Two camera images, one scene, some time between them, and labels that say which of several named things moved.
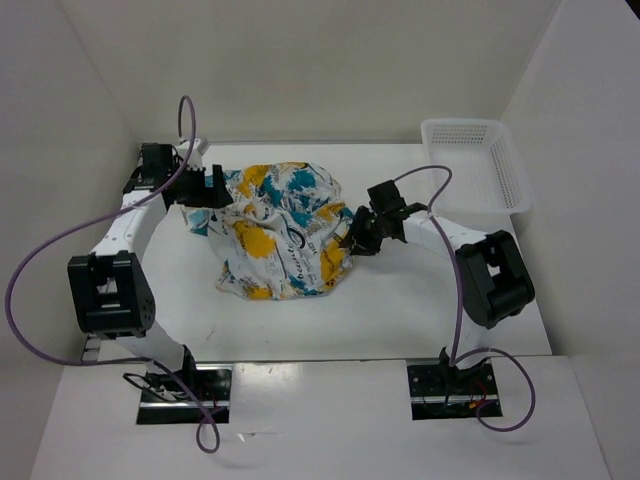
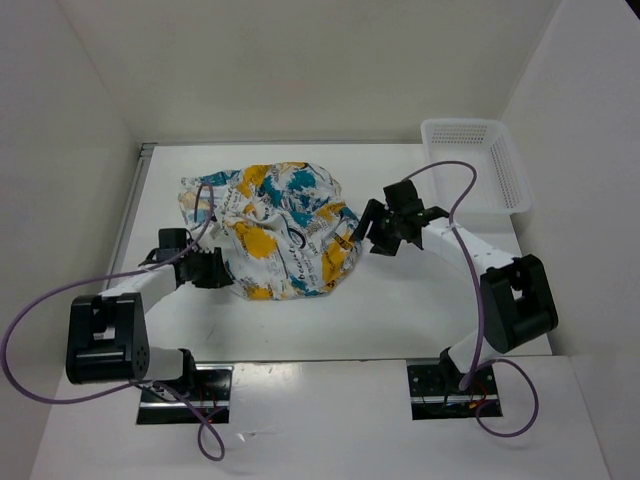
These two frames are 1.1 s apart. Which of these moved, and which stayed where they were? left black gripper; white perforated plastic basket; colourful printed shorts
Moved: left black gripper
Stayed: colourful printed shorts; white perforated plastic basket
